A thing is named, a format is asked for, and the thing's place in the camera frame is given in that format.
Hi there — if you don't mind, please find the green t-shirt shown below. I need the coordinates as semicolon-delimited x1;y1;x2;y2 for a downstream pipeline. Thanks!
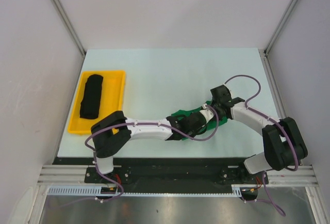
167;101;227;141

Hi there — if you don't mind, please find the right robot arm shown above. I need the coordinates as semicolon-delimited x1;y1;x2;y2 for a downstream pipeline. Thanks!
210;85;308;183

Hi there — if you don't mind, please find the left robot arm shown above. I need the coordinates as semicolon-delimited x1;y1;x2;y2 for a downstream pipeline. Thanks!
91;109;215;183

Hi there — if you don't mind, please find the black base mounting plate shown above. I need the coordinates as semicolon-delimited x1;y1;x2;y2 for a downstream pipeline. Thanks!
53;157;284;195

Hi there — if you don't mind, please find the yellow plastic tray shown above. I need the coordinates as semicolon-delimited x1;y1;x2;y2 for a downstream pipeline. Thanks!
67;70;126;135

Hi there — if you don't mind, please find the rolled black t-shirt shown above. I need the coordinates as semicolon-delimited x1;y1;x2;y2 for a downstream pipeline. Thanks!
79;74;103;120

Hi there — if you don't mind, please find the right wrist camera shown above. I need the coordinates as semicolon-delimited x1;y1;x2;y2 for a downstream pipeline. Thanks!
223;83;233;98

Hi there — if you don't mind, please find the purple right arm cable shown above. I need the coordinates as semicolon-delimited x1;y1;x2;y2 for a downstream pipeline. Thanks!
224;74;300;217

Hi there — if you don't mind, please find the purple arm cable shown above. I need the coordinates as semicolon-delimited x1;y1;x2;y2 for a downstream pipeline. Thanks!
224;74;300;217
48;105;220;205

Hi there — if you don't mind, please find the right aluminium corner post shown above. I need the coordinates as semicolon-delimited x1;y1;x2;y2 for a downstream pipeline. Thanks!
264;0;311;54

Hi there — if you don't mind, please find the aluminium corner post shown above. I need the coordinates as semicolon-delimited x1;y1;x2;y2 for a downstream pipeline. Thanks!
38;0;87;56
264;0;311;54

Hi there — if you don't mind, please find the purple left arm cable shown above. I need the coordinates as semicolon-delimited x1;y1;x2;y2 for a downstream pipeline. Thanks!
48;105;220;205

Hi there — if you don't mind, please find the white slotted cable duct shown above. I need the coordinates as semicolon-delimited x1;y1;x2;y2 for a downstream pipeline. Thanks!
47;185;242;198

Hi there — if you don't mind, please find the left aluminium corner post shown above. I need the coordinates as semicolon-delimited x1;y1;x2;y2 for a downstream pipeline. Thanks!
38;0;87;56

